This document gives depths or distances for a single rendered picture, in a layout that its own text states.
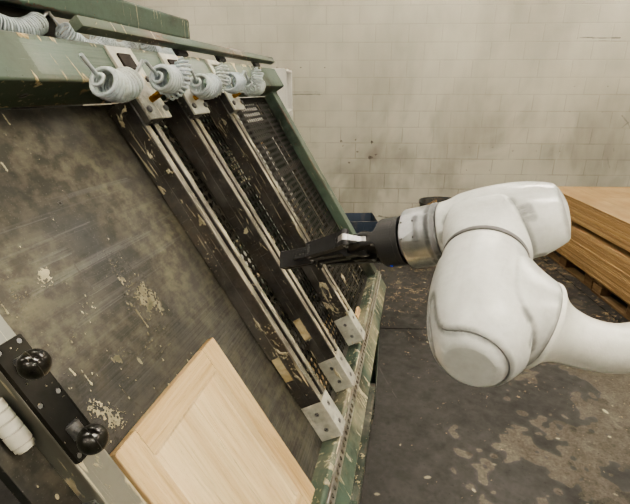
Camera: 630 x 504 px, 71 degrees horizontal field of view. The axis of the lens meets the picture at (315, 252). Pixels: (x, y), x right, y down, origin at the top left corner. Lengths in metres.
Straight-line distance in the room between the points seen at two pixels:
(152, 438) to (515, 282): 0.67
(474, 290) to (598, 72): 6.39
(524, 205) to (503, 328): 0.19
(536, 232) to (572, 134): 6.17
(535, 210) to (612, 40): 6.31
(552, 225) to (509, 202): 0.05
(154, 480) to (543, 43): 6.21
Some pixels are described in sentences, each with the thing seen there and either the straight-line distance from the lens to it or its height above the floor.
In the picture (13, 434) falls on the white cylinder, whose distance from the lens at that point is 0.76.
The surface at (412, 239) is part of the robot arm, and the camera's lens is 0.63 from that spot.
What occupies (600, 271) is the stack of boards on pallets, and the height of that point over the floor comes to 0.25.
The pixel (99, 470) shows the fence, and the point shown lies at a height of 1.33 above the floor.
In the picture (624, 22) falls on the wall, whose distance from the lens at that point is 6.93.
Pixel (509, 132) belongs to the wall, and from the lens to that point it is 6.43.
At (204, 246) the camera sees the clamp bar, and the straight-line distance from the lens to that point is 1.21.
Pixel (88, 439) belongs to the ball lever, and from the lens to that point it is 0.66.
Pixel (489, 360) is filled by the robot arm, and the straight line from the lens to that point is 0.46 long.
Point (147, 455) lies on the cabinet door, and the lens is 0.89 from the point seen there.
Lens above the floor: 1.86
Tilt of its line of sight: 20 degrees down
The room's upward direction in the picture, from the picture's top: straight up
